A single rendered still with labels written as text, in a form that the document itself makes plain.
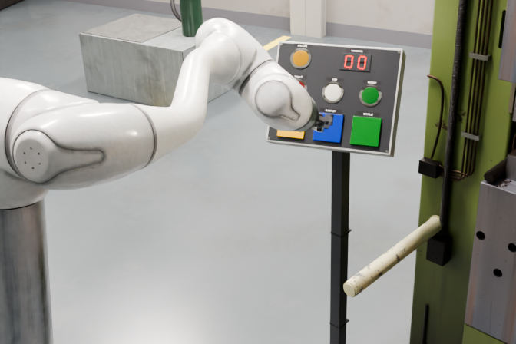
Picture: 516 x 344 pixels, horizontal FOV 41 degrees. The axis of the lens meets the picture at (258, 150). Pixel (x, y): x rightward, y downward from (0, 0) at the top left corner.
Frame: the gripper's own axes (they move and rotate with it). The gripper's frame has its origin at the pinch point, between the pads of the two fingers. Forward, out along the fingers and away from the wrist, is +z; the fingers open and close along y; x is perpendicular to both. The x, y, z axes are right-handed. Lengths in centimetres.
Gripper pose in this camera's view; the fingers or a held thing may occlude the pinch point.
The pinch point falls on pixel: (318, 124)
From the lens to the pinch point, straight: 172.4
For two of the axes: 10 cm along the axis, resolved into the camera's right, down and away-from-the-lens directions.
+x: 1.4, -9.9, 0.5
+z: 3.0, 0.9, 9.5
